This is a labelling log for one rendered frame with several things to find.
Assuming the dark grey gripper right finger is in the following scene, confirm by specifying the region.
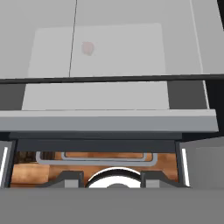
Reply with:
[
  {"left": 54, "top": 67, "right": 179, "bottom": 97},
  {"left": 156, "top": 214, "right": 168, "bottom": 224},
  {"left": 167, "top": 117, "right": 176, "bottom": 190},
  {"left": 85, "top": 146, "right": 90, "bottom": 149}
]
[{"left": 140, "top": 170, "right": 189, "bottom": 189}]

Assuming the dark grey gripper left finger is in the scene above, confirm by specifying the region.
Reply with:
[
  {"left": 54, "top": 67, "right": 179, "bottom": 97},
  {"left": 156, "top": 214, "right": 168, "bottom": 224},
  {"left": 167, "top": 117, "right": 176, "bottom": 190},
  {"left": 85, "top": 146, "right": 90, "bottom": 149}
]
[{"left": 38, "top": 170, "right": 86, "bottom": 189}]

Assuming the white and black round thing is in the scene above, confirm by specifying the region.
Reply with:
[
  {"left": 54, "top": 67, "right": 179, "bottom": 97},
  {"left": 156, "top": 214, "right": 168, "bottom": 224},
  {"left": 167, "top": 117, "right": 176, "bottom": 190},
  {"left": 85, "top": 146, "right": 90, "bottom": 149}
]
[{"left": 85, "top": 166, "right": 143, "bottom": 189}]

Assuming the grey panel with white strip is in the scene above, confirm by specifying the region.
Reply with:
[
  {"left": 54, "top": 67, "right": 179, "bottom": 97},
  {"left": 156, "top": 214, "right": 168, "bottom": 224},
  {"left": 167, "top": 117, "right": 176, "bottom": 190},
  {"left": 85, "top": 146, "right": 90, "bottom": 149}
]
[
  {"left": 174, "top": 136, "right": 224, "bottom": 189},
  {"left": 0, "top": 139, "right": 18, "bottom": 189}
]

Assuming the large grey loop handle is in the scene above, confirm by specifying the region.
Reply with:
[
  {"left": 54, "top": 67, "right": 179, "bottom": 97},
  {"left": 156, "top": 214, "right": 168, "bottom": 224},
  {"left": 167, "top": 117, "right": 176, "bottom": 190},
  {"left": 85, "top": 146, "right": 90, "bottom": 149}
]
[{"left": 35, "top": 150, "right": 158, "bottom": 168}]

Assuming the small grey loop handle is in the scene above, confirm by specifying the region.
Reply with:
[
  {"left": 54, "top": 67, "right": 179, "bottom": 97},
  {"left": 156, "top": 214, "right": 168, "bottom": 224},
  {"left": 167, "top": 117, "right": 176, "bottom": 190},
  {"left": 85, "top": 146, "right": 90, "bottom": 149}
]
[{"left": 60, "top": 151, "right": 149, "bottom": 161}]

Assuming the grey bar drawer handle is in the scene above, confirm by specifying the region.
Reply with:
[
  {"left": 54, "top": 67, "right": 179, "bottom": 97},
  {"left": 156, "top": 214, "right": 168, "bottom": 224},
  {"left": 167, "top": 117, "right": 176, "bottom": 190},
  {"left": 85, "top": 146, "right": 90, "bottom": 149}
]
[{"left": 0, "top": 108, "right": 220, "bottom": 134}]

